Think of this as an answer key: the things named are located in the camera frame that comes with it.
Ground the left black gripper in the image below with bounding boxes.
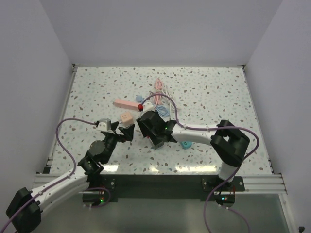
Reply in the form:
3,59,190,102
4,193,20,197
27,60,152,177
103,121,134,163

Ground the pink plug adapter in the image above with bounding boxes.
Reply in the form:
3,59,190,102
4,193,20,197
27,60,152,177
120,112,134,127

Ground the pink power strip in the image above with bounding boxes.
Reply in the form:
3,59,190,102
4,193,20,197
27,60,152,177
113,99,143,112

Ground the teal power strip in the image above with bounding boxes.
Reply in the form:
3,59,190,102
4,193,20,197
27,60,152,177
180,141,192,150

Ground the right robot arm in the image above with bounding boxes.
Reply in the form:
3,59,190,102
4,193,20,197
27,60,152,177
137,111,250,191

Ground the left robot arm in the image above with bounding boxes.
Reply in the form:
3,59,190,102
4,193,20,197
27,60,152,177
1,119,135,233

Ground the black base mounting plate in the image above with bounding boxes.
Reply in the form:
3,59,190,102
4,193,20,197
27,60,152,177
80,174,245,203

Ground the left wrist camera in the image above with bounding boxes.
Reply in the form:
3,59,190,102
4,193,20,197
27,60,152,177
96,118,112,133

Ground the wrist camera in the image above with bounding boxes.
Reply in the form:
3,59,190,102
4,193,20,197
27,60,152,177
138,101,154,112
96,118,112,133

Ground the blue coiled cord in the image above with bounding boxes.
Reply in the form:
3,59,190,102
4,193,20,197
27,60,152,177
135,95,171,117

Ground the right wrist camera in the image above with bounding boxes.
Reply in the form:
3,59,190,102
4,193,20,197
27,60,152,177
138,101,154,112

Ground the white coiled cord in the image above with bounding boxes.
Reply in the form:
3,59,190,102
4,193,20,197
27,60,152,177
149,83,180,113

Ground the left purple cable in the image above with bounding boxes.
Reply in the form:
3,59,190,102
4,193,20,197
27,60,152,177
0,118,112,233

